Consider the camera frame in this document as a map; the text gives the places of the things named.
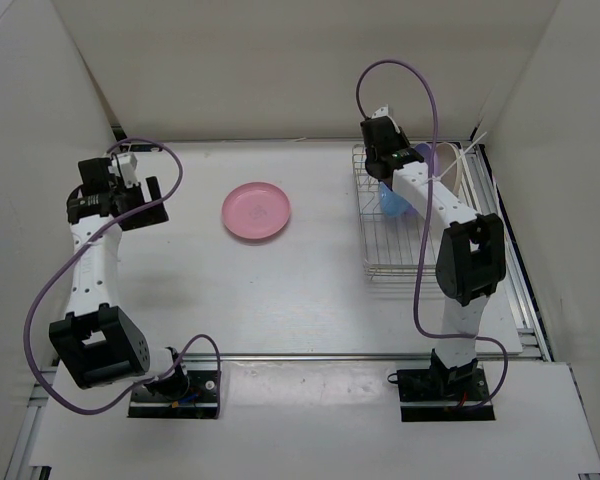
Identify purple cable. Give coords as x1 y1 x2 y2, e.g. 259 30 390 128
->
24 137 221 417
355 59 510 413

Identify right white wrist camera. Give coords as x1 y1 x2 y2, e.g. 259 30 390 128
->
372 104 393 119

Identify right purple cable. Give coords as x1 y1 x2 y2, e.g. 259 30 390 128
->
355 59 510 413

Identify blue plate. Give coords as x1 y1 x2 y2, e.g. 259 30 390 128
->
378 182 411 218

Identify metal wire dish rack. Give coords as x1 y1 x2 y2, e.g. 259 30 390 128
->
351 143 481 281

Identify purple plate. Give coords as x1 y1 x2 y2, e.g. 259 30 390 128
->
403 142 444 219

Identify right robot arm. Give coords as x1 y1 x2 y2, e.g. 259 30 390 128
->
361 114 506 400

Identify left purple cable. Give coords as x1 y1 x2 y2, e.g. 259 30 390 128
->
24 137 221 417

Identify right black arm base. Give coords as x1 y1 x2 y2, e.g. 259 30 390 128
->
387 368 496 423

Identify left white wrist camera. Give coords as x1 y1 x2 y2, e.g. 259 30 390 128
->
109 152 140 188

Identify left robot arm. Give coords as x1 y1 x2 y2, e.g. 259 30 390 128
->
49 153 190 400

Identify pink plate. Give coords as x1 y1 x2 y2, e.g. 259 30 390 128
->
221 182 292 244

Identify beige plate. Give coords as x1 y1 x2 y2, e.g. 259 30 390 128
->
436 142 463 195

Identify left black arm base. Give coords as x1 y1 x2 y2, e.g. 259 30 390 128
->
127 370 220 420

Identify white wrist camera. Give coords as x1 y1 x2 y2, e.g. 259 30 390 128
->
372 104 393 119
109 152 140 188

